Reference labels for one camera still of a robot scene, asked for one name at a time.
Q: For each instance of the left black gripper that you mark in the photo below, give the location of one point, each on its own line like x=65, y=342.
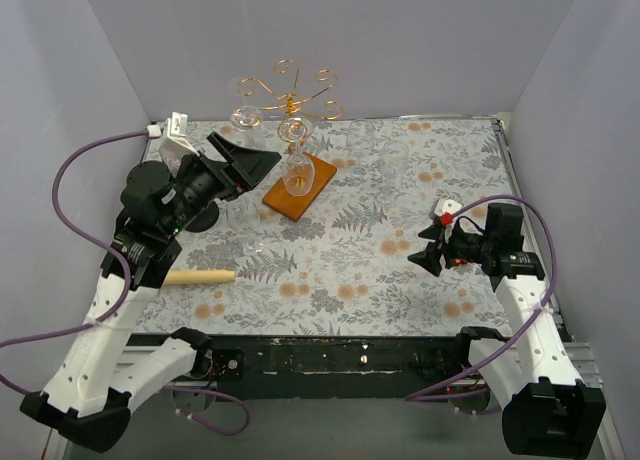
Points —
x=223, y=169

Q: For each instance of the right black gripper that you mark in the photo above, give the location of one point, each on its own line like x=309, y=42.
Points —
x=445, y=247

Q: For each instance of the ribbed clear wine glass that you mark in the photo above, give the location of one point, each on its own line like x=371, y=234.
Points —
x=252, y=138

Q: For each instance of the round clear wine glass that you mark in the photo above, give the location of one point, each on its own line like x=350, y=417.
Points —
x=246, y=116

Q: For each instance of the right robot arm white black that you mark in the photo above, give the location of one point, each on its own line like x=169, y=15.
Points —
x=547, y=409

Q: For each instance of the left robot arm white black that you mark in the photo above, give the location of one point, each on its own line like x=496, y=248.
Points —
x=88, y=401

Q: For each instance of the microphone on black stand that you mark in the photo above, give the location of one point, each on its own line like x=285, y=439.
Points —
x=205, y=220

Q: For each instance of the floral patterned table mat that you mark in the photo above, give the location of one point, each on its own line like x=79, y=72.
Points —
x=342, y=269

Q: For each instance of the wooden pestle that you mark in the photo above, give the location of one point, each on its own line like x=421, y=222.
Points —
x=198, y=277

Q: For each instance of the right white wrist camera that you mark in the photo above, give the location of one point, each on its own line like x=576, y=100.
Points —
x=443, y=212

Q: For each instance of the gold wire wine glass rack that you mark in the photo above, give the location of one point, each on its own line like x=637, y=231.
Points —
x=291, y=103

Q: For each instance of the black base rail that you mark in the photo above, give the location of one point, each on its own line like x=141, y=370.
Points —
x=288, y=367

